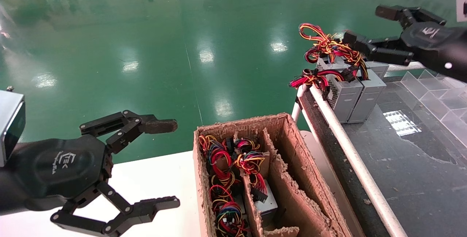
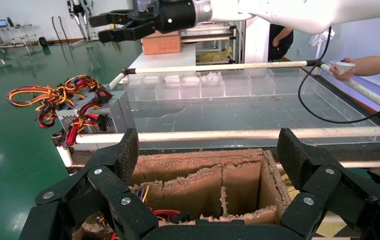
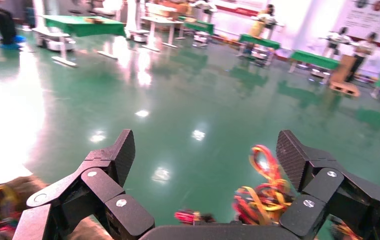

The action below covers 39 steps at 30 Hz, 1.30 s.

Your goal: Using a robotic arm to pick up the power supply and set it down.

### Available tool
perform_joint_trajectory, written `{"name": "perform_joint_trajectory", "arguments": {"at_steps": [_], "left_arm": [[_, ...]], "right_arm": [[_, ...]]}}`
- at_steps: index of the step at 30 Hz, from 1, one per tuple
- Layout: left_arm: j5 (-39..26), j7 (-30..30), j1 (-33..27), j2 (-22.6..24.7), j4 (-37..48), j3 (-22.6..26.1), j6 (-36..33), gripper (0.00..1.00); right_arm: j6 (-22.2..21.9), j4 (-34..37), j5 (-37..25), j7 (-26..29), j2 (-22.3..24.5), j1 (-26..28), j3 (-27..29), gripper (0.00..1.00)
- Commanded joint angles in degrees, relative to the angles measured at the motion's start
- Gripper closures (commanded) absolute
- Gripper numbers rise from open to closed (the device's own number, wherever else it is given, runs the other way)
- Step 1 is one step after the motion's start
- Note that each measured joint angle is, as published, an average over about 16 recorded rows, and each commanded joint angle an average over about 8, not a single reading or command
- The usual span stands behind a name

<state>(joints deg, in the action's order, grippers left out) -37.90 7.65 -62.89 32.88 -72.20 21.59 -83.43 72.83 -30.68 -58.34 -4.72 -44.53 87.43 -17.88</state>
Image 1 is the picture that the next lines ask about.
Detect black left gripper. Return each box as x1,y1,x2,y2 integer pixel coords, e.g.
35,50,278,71
7,110,181,237

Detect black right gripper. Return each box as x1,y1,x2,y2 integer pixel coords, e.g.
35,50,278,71
342,5,453,76

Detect grey power supply with wires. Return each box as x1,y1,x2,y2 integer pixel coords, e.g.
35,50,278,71
199,135,238,190
366,61,390,79
341,45,386,123
210,185,252,237
233,138,280,227
288,67,364,123
299,23,351,73
341,38,367,70

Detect white crossbar pipe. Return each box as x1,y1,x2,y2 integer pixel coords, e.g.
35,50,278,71
387,62,421,72

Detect brown cardboard box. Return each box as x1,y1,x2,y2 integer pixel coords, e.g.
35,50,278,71
193,113,354,237

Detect clear acrylic divider organizer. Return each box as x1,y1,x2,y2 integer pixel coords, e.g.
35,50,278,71
400,70,467,150

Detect short white leg pipe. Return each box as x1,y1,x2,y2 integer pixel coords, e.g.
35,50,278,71
291,83,309,122

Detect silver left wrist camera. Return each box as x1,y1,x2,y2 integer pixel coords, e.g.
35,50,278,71
0,87,26,167

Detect long white rail pipe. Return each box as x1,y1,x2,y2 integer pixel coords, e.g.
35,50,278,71
309,83,408,237

